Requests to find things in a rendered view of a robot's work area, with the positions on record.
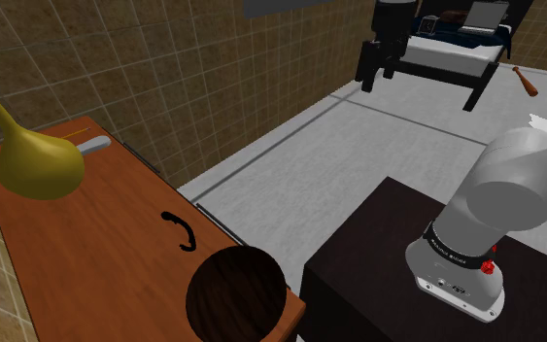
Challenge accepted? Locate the brown baseball bat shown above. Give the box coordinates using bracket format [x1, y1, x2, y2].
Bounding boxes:
[511, 65, 540, 99]

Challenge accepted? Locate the thin yellow pencil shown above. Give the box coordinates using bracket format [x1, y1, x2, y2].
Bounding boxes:
[61, 125, 92, 141]

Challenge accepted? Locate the black curved object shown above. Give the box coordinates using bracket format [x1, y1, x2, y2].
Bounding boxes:
[160, 211, 198, 254]

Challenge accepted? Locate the grey cylindrical handle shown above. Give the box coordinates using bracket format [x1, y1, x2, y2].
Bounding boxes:
[76, 135, 113, 157]

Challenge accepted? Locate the yellow long-necked vase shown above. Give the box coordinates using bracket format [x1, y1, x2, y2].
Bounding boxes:
[0, 89, 86, 201]

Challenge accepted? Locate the dark brown round bowl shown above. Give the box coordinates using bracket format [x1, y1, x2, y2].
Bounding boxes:
[185, 245, 288, 342]

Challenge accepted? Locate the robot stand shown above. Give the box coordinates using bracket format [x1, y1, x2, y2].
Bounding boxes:
[297, 176, 547, 342]

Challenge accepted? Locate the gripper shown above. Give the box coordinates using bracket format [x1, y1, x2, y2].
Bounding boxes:
[355, 2, 419, 94]

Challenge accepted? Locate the black framed bed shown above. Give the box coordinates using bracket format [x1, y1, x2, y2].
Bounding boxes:
[395, 0, 535, 114]

